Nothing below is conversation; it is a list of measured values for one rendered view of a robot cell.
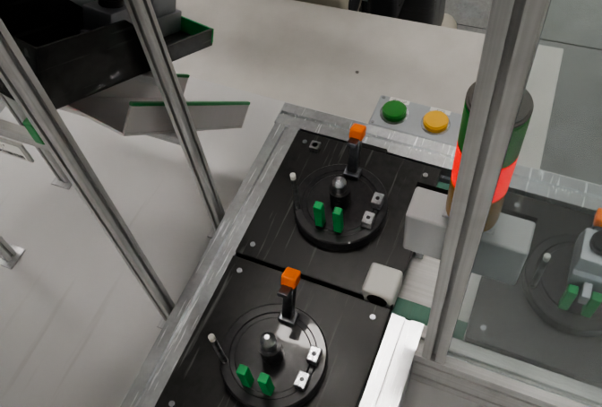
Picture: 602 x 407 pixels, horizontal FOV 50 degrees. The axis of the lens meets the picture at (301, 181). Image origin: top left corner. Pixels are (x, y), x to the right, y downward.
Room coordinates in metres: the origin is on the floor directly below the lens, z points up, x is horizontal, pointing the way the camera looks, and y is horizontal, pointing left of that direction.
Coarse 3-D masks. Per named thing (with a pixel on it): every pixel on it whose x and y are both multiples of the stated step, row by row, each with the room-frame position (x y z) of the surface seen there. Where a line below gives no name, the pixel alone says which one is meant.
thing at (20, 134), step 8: (136, 80) 0.58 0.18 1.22; (144, 80) 0.58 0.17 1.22; (152, 80) 0.57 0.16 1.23; (0, 120) 0.46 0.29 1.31; (0, 128) 0.45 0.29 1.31; (8, 128) 0.45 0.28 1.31; (16, 128) 0.45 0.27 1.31; (24, 128) 0.44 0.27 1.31; (8, 136) 0.45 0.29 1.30; (16, 136) 0.44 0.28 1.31; (24, 136) 0.43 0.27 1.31; (32, 144) 0.43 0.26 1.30; (40, 144) 0.43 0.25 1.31
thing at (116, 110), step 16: (128, 80) 0.70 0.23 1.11; (96, 96) 0.65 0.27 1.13; (112, 96) 0.67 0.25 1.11; (128, 96) 0.69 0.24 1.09; (144, 96) 0.71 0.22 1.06; (160, 96) 0.73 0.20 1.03; (80, 112) 0.57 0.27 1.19; (96, 112) 0.58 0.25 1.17; (112, 112) 0.60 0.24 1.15; (128, 112) 0.54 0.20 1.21; (144, 112) 0.56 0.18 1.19; (160, 112) 0.57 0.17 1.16; (192, 112) 0.61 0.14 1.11; (208, 112) 0.63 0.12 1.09; (224, 112) 0.66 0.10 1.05; (240, 112) 0.68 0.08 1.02; (112, 128) 0.54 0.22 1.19; (128, 128) 0.53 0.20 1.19; (144, 128) 0.55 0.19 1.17; (160, 128) 0.57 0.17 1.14; (208, 128) 0.63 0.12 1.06; (224, 128) 0.65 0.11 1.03
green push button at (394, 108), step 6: (390, 102) 0.70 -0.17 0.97; (396, 102) 0.69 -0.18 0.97; (384, 108) 0.68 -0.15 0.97; (390, 108) 0.68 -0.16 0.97; (396, 108) 0.68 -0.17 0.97; (402, 108) 0.68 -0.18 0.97; (384, 114) 0.67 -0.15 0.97; (390, 114) 0.67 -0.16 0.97; (396, 114) 0.67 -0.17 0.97; (402, 114) 0.67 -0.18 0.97; (390, 120) 0.66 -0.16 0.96; (396, 120) 0.66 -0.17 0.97
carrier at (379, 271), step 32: (288, 160) 0.61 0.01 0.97; (320, 160) 0.60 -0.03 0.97; (384, 160) 0.58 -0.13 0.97; (288, 192) 0.55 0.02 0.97; (320, 192) 0.53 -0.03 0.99; (352, 192) 0.52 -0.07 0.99; (384, 192) 0.51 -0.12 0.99; (256, 224) 0.50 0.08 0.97; (288, 224) 0.49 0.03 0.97; (320, 224) 0.47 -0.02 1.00; (352, 224) 0.47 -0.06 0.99; (384, 224) 0.47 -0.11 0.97; (256, 256) 0.45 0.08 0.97; (288, 256) 0.44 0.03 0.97; (320, 256) 0.43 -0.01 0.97; (352, 256) 0.42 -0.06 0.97; (384, 256) 0.42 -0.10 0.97; (352, 288) 0.38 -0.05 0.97; (384, 288) 0.36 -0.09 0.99
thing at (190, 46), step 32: (0, 0) 0.61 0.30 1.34; (32, 0) 0.64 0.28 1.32; (64, 0) 0.66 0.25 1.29; (32, 32) 0.62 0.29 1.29; (64, 32) 0.65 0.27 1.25; (96, 32) 0.54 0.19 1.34; (128, 32) 0.57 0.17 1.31; (192, 32) 0.68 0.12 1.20; (32, 64) 0.49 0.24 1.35; (64, 64) 0.50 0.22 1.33; (96, 64) 0.53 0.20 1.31; (128, 64) 0.56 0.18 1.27; (64, 96) 0.49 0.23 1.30
